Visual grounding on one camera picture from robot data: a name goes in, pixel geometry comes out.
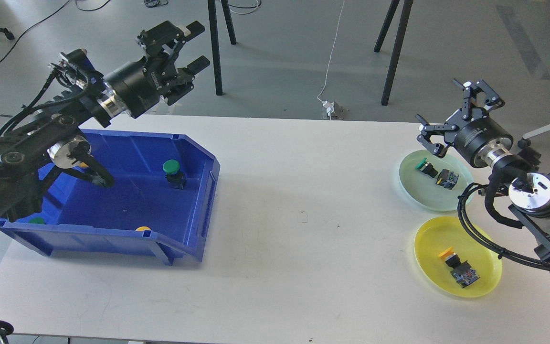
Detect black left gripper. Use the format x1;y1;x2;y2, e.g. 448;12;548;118
105;21;211;119

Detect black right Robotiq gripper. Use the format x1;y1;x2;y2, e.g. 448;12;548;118
415;79;514;169

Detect green push button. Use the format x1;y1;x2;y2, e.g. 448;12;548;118
162;159;186;190
414;158;460;190

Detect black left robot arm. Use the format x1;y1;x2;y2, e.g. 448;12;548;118
0;21;210;222

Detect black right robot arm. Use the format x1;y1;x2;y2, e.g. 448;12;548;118
415;80;550;272

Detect pale green plate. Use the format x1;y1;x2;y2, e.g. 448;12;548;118
399;150;474;213

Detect yellow plate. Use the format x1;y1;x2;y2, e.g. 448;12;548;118
414;217;502;298

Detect green push button corner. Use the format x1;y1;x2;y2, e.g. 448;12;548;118
28;217;46;225

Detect black tripod legs left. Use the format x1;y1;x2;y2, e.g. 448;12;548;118
207;0;237;96

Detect black tripod legs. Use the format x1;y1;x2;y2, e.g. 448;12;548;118
207;0;237;96
373;0;414;106

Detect white chair leg with caster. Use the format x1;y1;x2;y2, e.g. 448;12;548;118
517;124;550;149

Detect black tripod legs right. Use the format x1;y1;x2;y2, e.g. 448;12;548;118
373;0;414;106

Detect blue plastic bin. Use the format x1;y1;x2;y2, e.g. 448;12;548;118
0;130;220;265

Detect white power adapter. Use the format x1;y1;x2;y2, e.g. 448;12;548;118
322;100;346;120

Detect black floor cable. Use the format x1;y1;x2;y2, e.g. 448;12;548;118
0;0;112;86

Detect white cable on floor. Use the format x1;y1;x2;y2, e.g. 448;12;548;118
317;0;346;102

